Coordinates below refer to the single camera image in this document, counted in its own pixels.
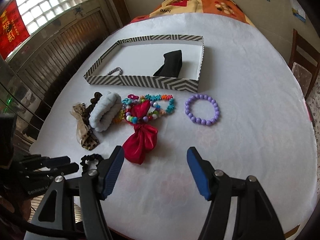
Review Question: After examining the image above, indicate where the black scrunchie hair tie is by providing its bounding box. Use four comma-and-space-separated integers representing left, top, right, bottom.
79, 153, 105, 176

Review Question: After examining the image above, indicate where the leopard print bow hair tie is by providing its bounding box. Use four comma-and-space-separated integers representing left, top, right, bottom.
69, 102, 100, 151

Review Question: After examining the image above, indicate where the red satin bow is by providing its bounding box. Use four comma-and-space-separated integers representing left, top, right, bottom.
122, 100, 158, 165

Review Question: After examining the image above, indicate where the white fluffy scrunchie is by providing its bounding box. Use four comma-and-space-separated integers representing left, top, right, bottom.
89, 92, 121, 132

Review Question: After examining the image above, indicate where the orange bead bracelet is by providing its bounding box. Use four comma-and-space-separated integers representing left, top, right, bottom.
112, 106, 126, 125

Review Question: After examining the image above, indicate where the multicolour round bead bracelet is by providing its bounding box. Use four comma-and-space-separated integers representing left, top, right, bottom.
124, 99, 166, 125

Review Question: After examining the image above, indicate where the turquoise flower bead bracelet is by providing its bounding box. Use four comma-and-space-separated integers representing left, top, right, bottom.
121, 93, 177, 116

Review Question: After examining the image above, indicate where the dark brown scrunchie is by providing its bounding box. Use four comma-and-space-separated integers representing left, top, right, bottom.
82, 92, 103, 120

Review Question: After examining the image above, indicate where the pink white braided hair tie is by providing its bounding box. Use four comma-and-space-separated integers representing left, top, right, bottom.
107, 67, 124, 77

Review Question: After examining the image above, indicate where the black fabric headband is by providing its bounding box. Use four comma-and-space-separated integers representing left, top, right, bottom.
153, 50, 182, 78

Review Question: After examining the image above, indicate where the white table cover cloth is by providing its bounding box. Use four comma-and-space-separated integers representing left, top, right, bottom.
30, 14, 317, 239

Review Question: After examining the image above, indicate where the striped black white box tray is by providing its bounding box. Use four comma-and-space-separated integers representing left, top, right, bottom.
84, 34, 204, 93

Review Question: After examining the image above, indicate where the wooden chair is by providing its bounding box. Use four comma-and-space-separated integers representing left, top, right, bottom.
289, 29, 319, 99

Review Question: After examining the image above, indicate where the red paper window decoration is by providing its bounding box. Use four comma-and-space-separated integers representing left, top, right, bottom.
0, 0, 30, 60

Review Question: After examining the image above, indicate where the orange patterned love blanket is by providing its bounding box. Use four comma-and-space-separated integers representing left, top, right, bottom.
131, 0, 254, 26

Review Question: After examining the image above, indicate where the purple bead bracelet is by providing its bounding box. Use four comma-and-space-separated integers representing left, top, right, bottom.
184, 93, 221, 126

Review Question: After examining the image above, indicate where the wall calendar poster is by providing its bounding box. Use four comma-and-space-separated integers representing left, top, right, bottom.
290, 0, 306, 23

